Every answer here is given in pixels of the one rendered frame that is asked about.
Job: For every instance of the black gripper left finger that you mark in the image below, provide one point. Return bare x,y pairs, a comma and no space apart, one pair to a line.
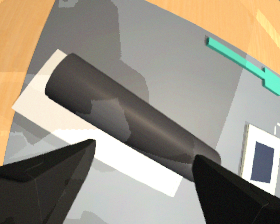
41,189

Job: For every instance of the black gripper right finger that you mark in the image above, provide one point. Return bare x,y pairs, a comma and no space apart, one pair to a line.
226,198

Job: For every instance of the cream square tile with dark centre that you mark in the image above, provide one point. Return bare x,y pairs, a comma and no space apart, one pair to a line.
261,158

